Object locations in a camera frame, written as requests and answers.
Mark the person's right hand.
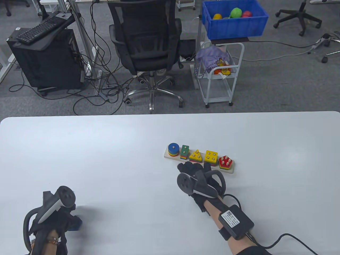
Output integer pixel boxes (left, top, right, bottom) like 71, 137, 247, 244
177, 161, 227, 213

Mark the person's left hand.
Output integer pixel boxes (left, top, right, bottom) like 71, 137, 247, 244
28, 203, 81, 255

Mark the blue pentagon block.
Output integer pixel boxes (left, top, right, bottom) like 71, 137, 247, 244
69, 217, 83, 231

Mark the yellow square block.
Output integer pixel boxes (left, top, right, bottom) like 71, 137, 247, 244
204, 150, 219, 163

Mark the wooden board with posts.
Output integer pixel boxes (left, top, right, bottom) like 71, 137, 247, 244
164, 145, 235, 174

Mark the red pentagon block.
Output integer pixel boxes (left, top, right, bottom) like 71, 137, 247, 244
218, 155, 233, 167

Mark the person's left forearm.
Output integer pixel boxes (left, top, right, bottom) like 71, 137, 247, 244
31, 230, 62, 255

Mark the person's right forearm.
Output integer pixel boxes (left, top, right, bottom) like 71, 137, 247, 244
204, 198, 272, 255

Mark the grey tracking controller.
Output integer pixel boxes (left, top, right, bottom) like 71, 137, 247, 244
23, 185, 77, 252
177, 170, 227, 199

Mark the white metal cart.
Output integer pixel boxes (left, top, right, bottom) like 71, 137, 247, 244
190, 41, 245, 108

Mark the orange yellow toy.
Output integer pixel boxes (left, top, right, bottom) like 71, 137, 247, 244
213, 59, 232, 80

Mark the purple cloth bag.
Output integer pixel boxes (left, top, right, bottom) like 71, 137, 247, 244
195, 46, 231, 79

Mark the black floor box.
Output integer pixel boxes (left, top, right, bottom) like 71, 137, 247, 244
180, 39, 197, 60

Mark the dark flat board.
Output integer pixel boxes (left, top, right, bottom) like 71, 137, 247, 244
210, 37, 250, 45

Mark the black mesh office chair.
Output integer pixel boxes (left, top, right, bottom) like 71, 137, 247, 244
108, 0, 184, 114

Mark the blue plastic crate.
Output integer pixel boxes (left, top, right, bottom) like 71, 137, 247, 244
201, 0, 269, 40

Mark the black computer tower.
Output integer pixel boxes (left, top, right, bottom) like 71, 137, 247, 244
6, 28, 85, 91

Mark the small white cart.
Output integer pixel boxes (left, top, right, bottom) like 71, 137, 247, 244
177, 0, 196, 11

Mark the chair leg with caster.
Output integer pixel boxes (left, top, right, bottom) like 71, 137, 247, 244
321, 50, 340, 63

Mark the white power strip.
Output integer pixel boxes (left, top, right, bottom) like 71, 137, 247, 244
311, 37, 331, 49

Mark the black swivel office chair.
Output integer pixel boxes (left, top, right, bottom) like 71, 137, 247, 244
274, 0, 322, 37

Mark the black keyboard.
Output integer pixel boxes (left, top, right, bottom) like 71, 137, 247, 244
16, 15, 67, 44

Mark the black chair base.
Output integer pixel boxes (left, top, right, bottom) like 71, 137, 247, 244
5, 0, 31, 17

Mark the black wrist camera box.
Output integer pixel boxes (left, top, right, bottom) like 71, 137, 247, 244
218, 204, 255, 241

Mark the bundle of black floor cables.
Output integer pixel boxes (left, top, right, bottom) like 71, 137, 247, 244
9, 0, 133, 116

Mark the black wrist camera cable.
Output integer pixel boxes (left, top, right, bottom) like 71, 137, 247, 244
223, 194, 320, 255

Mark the white desk frame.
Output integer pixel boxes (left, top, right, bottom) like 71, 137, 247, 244
66, 0, 104, 97

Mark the white floor cable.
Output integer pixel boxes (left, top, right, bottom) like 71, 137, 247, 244
240, 45, 319, 62

